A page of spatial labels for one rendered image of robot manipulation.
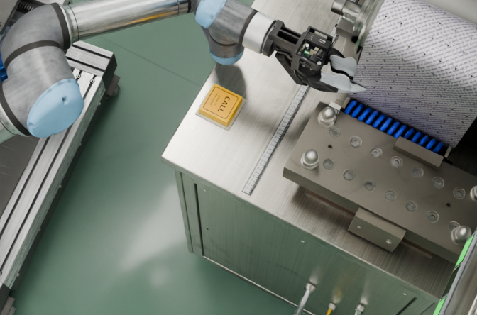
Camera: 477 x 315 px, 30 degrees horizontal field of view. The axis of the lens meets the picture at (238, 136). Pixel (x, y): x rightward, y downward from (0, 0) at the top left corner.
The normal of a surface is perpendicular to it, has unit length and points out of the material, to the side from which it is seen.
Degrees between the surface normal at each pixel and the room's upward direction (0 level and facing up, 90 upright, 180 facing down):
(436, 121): 90
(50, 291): 0
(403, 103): 90
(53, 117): 88
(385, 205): 0
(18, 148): 0
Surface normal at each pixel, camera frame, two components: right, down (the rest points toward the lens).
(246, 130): 0.01, -0.36
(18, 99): -0.15, 0.02
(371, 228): -0.48, 0.82
